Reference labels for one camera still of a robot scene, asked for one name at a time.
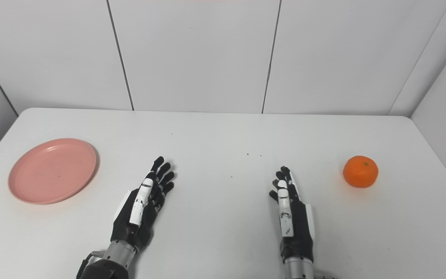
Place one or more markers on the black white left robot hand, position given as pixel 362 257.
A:
pixel 142 217

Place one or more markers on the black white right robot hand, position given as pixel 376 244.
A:
pixel 298 228

